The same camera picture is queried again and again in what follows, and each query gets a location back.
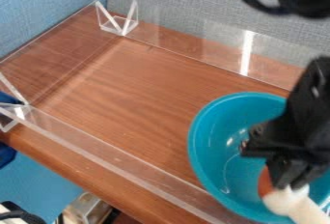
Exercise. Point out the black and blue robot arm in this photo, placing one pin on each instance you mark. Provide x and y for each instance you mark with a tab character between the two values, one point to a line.
308	97

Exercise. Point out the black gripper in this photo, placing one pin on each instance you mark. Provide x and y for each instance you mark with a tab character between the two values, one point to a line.
294	142

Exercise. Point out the dark blue object at left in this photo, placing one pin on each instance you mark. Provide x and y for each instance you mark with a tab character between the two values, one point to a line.
8	103

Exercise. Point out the blue plastic bowl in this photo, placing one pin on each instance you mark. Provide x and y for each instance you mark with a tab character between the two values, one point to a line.
227	174

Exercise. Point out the white and orange toy mushroom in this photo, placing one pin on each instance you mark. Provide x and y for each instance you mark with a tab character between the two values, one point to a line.
290	203

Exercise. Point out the clear acrylic table barrier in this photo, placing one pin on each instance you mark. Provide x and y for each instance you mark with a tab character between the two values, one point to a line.
113	100

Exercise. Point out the clear acrylic corner bracket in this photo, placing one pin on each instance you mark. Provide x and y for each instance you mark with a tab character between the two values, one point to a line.
115	24

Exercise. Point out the black and white wheel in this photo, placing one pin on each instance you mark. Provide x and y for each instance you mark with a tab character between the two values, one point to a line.
12	214

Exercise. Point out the metal frame under table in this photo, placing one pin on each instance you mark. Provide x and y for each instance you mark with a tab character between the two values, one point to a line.
85	210

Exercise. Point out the clear acrylic left bracket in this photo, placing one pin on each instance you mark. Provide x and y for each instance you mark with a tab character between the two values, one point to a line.
22	109

